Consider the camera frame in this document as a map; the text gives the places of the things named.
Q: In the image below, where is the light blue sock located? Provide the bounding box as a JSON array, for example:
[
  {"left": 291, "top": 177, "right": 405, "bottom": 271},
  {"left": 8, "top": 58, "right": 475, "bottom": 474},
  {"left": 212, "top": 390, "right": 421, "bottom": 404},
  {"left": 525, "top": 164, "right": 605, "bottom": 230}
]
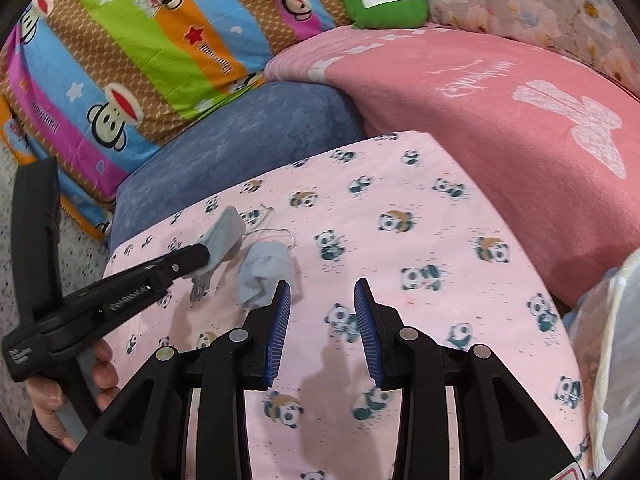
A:
[{"left": 236, "top": 240, "right": 298, "bottom": 309}]

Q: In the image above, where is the grey light sock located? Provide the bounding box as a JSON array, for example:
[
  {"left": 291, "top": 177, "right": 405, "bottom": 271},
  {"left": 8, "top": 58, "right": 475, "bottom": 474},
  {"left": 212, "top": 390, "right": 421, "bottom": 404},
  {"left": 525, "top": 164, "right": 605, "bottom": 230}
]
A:
[{"left": 188, "top": 206, "right": 246, "bottom": 304}]

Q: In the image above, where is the left human hand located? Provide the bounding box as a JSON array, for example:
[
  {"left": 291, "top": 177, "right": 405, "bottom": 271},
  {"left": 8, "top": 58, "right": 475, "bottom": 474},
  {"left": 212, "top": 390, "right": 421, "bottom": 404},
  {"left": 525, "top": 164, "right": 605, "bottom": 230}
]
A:
[{"left": 26, "top": 339, "right": 119, "bottom": 452}]

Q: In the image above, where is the speckled white bedsheet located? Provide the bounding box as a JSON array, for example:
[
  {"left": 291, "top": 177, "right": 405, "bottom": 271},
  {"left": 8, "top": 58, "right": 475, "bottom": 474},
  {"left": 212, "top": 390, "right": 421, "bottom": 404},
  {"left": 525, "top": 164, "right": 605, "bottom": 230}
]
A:
[{"left": 0, "top": 144, "right": 109, "bottom": 451}]

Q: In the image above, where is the pink panda print sheet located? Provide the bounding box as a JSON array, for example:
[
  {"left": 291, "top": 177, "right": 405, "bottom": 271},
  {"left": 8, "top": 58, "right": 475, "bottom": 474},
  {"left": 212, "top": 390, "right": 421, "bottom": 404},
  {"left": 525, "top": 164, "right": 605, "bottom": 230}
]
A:
[{"left": 107, "top": 132, "right": 590, "bottom": 479}]

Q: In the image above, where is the blue velvet cushion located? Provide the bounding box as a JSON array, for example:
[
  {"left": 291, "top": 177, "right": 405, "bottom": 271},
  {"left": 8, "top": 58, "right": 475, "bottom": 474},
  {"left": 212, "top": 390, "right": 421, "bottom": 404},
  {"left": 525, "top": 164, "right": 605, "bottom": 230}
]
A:
[{"left": 108, "top": 81, "right": 364, "bottom": 252}]

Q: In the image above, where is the colourful monkey print quilt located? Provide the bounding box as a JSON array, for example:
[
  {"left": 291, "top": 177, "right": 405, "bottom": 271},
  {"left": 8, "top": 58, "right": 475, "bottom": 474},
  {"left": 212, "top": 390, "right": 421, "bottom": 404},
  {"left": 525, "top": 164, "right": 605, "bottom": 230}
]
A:
[{"left": 1, "top": 0, "right": 348, "bottom": 240}]

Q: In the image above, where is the pink towel blanket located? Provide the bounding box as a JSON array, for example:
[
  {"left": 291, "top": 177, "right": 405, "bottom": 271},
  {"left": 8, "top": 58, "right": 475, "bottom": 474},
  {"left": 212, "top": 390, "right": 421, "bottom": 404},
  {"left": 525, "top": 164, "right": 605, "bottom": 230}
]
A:
[{"left": 265, "top": 26, "right": 639, "bottom": 304}]

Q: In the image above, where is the green plush pillow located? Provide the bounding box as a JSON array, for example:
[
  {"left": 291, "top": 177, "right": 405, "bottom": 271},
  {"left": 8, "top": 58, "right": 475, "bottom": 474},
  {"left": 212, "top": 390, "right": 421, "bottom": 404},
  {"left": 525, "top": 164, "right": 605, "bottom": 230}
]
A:
[{"left": 343, "top": 0, "right": 430, "bottom": 29}]

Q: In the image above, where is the floral grey blanket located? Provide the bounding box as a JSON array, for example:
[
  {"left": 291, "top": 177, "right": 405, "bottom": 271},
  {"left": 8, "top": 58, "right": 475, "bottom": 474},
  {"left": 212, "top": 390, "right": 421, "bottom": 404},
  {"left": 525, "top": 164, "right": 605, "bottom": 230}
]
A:
[{"left": 427, "top": 0, "right": 639, "bottom": 94}]

